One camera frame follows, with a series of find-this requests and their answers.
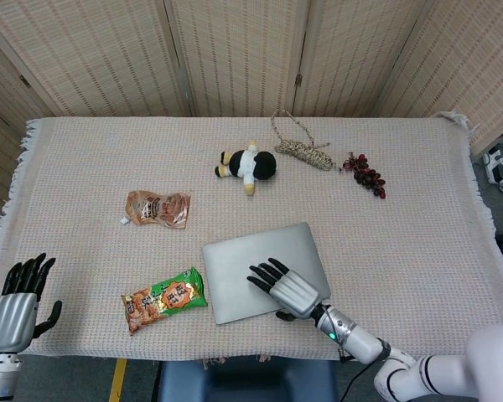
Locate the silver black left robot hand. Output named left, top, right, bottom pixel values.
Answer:
left=0, top=252, right=63, bottom=352

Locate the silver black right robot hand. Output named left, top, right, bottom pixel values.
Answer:
left=246, top=257, right=324, bottom=322

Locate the grey laptop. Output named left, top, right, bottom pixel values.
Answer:
left=201, top=221, right=332, bottom=326

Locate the dark blue padded seat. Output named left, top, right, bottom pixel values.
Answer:
left=157, top=358, right=339, bottom=402

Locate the black white plush toy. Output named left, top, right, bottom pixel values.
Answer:
left=214, top=140, right=278, bottom=197

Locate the green orange snack bag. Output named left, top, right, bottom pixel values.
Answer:
left=121, top=266, right=210, bottom=336

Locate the dark red grape bunch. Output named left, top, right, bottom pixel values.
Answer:
left=339, top=152, right=387, bottom=200

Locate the brown spouted sauce pouch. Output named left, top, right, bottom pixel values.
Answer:
left=119, top=189, right=193, bottom=230

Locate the beige waffle tablecloth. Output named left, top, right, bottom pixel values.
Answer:
left=0, top=111, right=503, bottom=365

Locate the white power strip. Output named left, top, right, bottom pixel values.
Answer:
left=481, top=144, right=503, bottom=185

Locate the woven folding screen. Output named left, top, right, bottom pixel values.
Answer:
left=0, top=0, right=503, bottom=225

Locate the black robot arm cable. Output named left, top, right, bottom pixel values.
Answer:
left=338, top=347, right=376, bottom=394

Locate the beige braided rope bundle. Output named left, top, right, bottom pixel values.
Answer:
left=270, top=108, right=334, bottom=171

